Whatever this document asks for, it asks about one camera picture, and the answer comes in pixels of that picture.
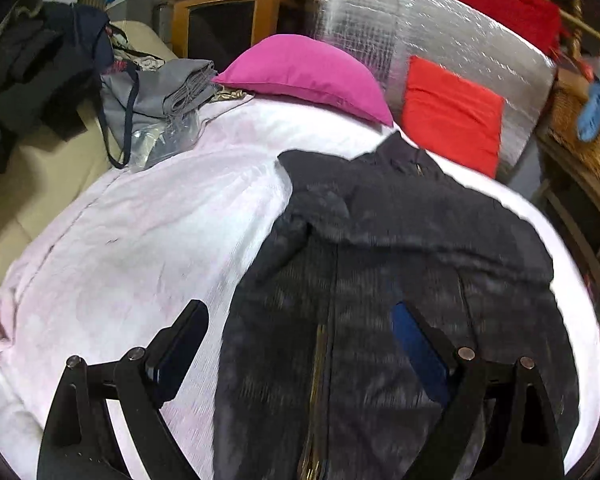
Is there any wooden bench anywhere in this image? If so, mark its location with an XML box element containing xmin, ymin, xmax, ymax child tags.
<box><xmin>530</xmin><ymin>130</ymin><xmax>600</xmax><ymax>311</ymax></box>

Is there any black quilted jacket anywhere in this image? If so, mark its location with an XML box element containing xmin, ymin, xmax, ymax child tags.
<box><xmin>212</xmin><ymin>130</ymin><xmax>581</xmax><ymax>480</ymax></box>

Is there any wicker basket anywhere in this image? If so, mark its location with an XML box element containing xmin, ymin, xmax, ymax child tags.
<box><xmin>545</xmin><ymin>67</ymin><xmax>600</xmax><ymax>186</ymax></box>

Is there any beige sofa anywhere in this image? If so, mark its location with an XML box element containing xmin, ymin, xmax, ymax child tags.
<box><xmin>0</xmin><ymin>20</ymin><xmax>181</xmax><ymax>321</ymax></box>

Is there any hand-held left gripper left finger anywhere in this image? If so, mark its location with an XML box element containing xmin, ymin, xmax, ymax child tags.
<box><xmin>36</xmin><ymin>299</ymin><xmax>211</xmax><ymax>480</ymax></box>

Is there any red pillow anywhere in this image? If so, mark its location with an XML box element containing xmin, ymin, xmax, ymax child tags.
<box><xmin>400</xmin><ymin>55</ymin><xmax>506</xmax><ymax>178</ymax></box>

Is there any white bedspread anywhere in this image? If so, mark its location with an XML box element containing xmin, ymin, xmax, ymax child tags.
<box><xmin>0</xmin><ymin>92</ymin><xmax>600</xmax><ymax>480</ymax></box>

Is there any pink pillow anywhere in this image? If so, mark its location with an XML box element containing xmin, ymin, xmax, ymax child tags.
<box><xmin>211</xmin><ymin>34</ymin><xmax>395</xmax><ymax>127</ymax></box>

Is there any floral patterned cloth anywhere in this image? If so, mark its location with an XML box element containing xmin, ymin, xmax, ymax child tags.
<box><xmin>112</xmin><ymin>55</ymin><xmax>168</xmax><ymax>73</ymax></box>

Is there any blue cloth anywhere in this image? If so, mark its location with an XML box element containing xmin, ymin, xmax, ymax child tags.
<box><xmin>577</xmin><ymin>77</ymin><xmax>600</xmax><ymax>143</ymax></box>

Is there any wooden stair railing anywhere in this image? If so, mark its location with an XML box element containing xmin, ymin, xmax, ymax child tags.
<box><xmin>492</xmin><ymin>0</ymin><xmax>600</xmax><ymax>61</ymax></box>

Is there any gold patterned cloth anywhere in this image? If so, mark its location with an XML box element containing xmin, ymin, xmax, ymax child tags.
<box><xmin>207</xmin><ymin>85</ymin><xmax>256</xmax><ymax>106</ymax></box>

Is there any grey metal cabinet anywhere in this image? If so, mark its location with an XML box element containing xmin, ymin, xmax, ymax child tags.
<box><xmin>105</xmin><ymin>0</ymin><xmax>176</xmax><ymax>23</ymax></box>

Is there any pile of dark clothes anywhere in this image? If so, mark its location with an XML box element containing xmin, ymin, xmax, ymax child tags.
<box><xmin>0</xmin><ymin>0</ymin><xmax>113</xmax><ymax>221</ymax></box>

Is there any red blanket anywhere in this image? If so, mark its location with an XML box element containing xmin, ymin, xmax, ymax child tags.
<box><xmin>375</xmin><ymin>0</ymin><xmax>563</xmax><ymax>53</ymax></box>

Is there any clear plastic bag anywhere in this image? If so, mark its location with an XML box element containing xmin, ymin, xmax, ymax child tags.
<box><xmin>130</xmin><ymin>115</ymin><xmax>203</xmax><ymax>168</ymax></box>

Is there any silver foil insulation mat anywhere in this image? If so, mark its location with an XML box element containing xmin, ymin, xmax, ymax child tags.
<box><xmin>305</xmin><ymin>0</ymin><xmax>558</xmax><ymax>183</ymax></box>

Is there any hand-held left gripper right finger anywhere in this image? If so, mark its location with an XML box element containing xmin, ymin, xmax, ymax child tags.
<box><xmin>390</xmin><ymin>300</ymin><xmax>566</xmax><ymax>480</ymax></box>

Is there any grey cloth bag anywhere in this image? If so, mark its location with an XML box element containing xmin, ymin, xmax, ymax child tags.
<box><xmin>100</xmin><ymin>58</ymin><xmax>218</xmax><ymax>171</ymax></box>

